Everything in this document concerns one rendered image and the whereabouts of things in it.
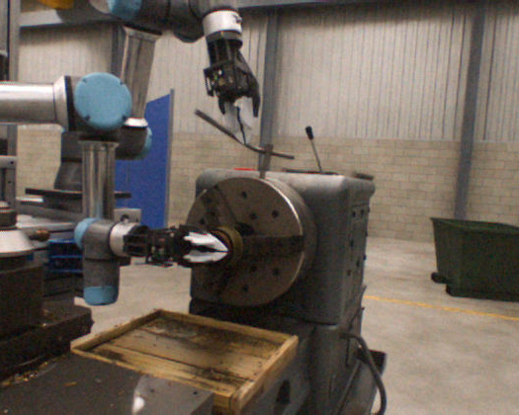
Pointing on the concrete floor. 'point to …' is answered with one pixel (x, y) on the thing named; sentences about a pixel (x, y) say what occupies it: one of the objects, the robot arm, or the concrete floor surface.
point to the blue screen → (150, 167)
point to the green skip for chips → (483, 259)
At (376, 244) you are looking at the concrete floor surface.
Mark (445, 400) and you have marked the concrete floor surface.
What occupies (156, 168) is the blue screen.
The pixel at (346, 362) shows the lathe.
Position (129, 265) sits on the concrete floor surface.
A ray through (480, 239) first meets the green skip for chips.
